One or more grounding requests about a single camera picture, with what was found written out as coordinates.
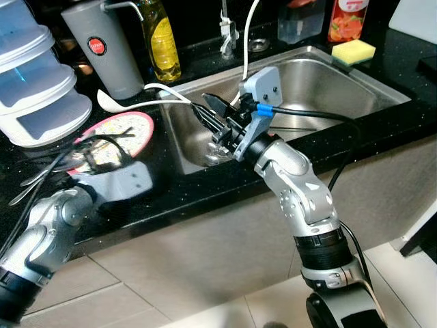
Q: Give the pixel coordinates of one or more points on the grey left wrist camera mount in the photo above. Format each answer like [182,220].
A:
[119,184]

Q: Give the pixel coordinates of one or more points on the white plastic ladle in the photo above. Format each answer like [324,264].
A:
[109,104]

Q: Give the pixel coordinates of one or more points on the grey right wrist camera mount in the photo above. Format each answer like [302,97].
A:
[263,85]

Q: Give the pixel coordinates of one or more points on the red peach label bottle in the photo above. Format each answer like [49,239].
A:
[347,24]

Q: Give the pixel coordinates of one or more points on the bent metal tube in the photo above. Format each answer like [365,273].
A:
[126,4]

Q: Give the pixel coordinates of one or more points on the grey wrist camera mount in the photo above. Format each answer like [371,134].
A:
[263,85]
[119,184]

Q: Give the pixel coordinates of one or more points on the clear plastic box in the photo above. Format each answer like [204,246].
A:
[300,24]

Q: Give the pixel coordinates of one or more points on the tiered translucent plastic container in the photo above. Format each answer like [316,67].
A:
[37,89]

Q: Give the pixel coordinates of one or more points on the yellow liquid plastic bottle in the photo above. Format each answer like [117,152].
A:
[164,48]

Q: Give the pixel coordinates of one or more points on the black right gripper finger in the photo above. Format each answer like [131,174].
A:
[220,107]
[220,139]

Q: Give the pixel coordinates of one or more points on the white flat board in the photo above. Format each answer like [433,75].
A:
[416,20]

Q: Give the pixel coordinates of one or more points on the stainless steel sink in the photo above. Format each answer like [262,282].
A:
[328,89]

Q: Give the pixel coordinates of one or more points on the metal faucet with white tape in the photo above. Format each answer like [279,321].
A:
[229,31]

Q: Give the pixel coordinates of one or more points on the grey cup with red sticker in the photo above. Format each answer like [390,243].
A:
[109,61]

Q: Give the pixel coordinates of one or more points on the dark cabinet with white edge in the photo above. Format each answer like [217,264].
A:
[420,232]

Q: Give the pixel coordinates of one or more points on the yellow green sponge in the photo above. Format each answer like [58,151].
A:
[354,52]

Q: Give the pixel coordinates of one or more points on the metal spoon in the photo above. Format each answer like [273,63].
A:
[217,159]
[37,179]

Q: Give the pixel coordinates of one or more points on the dark metal fork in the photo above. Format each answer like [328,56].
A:
[205,115]

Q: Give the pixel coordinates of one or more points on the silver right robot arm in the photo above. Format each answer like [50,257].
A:
[300,191]

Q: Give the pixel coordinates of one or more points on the black chopstick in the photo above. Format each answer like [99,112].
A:
[119,135]

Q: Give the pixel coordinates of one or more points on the pink rimmed patterned plate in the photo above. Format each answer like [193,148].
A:
[133,126]

